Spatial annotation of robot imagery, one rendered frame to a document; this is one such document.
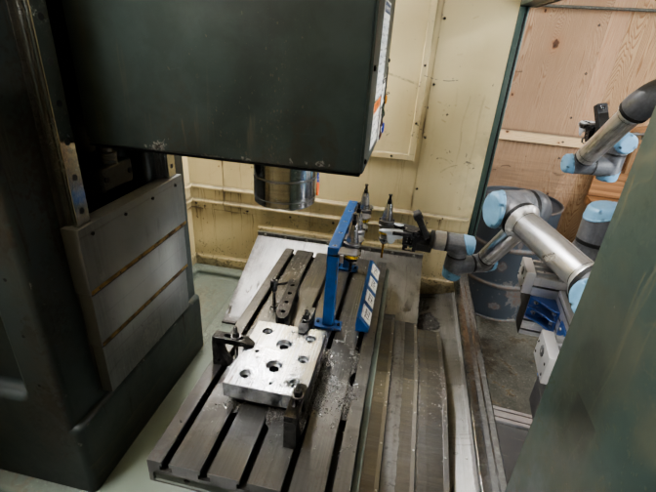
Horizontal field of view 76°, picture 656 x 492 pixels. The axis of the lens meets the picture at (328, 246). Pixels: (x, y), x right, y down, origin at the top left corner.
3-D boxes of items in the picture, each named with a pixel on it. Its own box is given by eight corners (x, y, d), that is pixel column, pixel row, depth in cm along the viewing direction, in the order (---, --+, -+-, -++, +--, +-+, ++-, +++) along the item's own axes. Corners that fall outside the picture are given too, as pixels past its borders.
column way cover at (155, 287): (194, 304, 162) (182, 174, 139) (114, 396, 120) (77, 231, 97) (183, 302, 162) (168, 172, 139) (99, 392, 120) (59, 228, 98)
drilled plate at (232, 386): (325, 344, 139) (326, 332, 137) (304, 412, 114) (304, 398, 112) (259, 332, 143) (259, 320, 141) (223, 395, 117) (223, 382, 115)
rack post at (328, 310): (342, 323, 157) (348, 252, 144) (340, 332, 152) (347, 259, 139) (316, 318, 158) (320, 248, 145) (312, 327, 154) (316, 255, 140)
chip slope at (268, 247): (415, 296, 228) (423, 254, 217) (413, 390, 167) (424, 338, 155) (258, 271, 242) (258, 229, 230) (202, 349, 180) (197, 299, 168)
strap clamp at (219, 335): (256, 364, 135) (256, 326, 128) (253, 371, 132) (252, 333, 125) (218, 356, 137) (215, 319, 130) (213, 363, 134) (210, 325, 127)
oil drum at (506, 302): (530, 292, 360) (561, 194, 321) (530, 331, 310) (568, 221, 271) (458, 274, 380) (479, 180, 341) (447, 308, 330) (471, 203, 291)
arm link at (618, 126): (650, 95, 121) (560, 181, 167) (689, 98, 121) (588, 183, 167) (642, 63, 125) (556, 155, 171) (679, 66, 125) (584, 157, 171)
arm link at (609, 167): (582, 176, 171) (591, 148, 166) (609, 178, 171) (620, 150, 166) (592, 182, 164) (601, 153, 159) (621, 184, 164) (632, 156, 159)
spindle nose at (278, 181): (263, 186, 117) (263, 143, 112) (320, 192, 116) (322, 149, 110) (245, 207, 103) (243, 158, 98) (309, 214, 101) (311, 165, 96)
